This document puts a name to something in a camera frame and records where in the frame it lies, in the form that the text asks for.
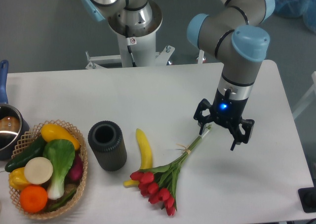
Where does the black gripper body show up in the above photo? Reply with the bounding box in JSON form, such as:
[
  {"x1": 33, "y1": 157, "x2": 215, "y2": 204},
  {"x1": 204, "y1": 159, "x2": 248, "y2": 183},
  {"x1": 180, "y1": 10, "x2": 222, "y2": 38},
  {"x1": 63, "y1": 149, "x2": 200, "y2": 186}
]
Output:
[{"x1": 209, "y1": 90, "x2": 248, "y2": 128}]

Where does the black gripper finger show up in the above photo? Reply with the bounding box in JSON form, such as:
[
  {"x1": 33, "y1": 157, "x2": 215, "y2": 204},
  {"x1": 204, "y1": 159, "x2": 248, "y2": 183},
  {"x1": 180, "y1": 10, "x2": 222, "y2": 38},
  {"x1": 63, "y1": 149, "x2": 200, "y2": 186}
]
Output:
[
  {"x1": 193, "y1": 98, "x2": 214, "y2": 134},
  {"x1": 230, "y1": 119, "x2": 255, "y2": 151}
]

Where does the red tulip bouquet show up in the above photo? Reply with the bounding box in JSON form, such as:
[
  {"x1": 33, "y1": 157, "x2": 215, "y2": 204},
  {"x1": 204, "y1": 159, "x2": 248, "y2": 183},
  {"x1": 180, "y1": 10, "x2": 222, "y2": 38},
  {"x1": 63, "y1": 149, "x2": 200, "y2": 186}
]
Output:
[{"x1": 130, "y1": 125, "x2": 211, "y2": 216}]

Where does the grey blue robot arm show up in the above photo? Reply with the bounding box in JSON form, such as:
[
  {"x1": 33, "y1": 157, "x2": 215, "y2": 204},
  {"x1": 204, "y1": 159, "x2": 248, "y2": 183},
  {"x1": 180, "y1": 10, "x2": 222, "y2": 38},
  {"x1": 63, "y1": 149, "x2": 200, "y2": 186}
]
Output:
[{"x1": 81, "y1": 0, "x2": 275, "y2": 145}]

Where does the yellow banana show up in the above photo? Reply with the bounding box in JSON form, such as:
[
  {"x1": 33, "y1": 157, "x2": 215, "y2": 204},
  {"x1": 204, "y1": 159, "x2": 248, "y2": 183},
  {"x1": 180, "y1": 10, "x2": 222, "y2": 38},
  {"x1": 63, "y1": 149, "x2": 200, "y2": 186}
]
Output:
[{"x1": 123, "y1": 129, "x2": 153, "y2": 188}]

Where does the black device at edge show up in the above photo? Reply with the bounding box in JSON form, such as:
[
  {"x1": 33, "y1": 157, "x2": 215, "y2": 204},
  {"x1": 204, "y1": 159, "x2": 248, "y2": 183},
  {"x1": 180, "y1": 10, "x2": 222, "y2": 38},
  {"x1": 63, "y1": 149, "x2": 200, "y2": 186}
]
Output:
[{"x1": 298, "y1": 187, "x2": 316, "y2": 213}]

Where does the dark grey ribbed vase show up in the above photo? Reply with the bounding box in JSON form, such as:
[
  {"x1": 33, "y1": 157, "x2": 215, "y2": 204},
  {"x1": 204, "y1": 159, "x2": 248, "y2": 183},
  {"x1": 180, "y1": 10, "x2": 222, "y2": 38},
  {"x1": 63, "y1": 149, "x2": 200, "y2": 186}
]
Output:
[{"x1": 88, "y1": 121, "x2": 127, "y2": 172}]

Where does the blue plastic bag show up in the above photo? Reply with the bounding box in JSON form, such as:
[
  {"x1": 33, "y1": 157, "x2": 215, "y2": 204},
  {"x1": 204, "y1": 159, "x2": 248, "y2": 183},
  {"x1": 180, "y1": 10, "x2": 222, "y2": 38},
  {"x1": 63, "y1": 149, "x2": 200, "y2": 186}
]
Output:
[{"x1": 274, "y1": 0, "x2": 316, "y2": 33}]

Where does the purple sweet potato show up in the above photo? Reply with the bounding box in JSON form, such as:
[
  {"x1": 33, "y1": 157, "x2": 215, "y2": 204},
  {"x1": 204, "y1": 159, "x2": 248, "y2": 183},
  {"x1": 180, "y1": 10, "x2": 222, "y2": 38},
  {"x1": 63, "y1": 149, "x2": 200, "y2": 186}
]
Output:
[{"x1": 68, "y1": 153, "x2": 83, "y2": 182}]

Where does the green bok choy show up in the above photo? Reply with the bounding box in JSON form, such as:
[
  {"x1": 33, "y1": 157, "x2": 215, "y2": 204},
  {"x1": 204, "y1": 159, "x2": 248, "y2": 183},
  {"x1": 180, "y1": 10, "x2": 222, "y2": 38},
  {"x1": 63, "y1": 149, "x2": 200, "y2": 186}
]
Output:
[{"x1": 43, "y1": 139, "x2": 75, "y2": 200}]

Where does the yellow squash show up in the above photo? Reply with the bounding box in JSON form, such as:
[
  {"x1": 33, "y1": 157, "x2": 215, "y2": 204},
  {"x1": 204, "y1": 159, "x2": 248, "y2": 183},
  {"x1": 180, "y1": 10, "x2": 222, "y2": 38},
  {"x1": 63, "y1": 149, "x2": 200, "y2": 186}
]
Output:
[{"x1": 40, "y1": 123, "x2": 80, "y2": 150}]

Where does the dark green cucumber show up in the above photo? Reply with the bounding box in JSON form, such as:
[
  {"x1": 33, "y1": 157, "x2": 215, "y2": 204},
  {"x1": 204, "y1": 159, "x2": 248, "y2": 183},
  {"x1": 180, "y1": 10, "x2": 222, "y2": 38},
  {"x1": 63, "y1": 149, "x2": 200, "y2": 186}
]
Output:
[{"x1": 4, "y1": 135, "x2": 47, "y2": 173}]

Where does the woven wicker basket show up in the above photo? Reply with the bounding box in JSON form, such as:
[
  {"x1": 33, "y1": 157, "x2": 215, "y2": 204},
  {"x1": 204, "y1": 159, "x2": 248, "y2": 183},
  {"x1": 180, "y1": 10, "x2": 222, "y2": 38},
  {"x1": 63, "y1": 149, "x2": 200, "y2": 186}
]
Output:
[{"x1": 9, "y1": 120, "x2": 88, "y2": 220}]

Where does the green bean pod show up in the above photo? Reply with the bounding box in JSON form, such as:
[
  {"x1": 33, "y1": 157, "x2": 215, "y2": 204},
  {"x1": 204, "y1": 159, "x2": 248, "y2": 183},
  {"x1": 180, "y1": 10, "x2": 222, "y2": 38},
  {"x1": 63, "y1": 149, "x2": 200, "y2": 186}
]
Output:
[{"x1": 46, "y1": 189, "x2": 77, "y2": 212}]

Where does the white round radish slice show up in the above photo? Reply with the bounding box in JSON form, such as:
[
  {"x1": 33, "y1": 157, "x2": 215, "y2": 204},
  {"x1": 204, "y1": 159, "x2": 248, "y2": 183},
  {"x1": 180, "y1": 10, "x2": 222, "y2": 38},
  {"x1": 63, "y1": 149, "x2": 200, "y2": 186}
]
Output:
[{"x1": 24, "y1": 157, "x2": 53, "y2": 184}]

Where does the blue saucepan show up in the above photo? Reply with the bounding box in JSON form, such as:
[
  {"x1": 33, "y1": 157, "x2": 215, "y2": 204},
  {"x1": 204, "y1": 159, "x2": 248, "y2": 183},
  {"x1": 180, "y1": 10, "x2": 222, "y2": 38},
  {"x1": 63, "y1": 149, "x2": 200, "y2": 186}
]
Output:
[{"x1": 0, "y1": 60, "x2": 29, "y2": 161}]

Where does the orange fruit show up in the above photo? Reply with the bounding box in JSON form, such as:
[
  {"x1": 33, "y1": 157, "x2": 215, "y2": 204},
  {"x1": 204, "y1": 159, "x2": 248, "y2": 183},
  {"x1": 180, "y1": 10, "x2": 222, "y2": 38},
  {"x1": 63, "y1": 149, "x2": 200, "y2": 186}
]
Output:
[{"x1": 19, "y1": 185, "x2": 48, "y2": 213}]

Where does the yellow bell pepper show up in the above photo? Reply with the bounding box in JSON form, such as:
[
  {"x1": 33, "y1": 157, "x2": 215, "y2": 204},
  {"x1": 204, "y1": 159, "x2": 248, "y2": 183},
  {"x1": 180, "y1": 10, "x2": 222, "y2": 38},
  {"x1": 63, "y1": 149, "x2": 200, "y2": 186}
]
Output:
[{"x1": 9, "y1": 167, "x2": 31, "y2": 190}]

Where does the white frame at right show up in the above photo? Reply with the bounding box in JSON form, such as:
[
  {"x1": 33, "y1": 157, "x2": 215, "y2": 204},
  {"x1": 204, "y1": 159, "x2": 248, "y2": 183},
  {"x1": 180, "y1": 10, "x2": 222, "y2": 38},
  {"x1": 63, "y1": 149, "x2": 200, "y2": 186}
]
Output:
[{"x1": 292, "y1": 71, "x2": 316, "y2": 120}]

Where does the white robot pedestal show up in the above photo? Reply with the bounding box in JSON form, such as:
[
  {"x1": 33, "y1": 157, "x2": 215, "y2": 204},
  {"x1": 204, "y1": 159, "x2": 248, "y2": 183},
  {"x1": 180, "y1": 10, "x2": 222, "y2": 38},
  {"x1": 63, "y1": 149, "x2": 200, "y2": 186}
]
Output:
[{"x1": 86, "y1": 0, "x2": 175, "y2": 69}]

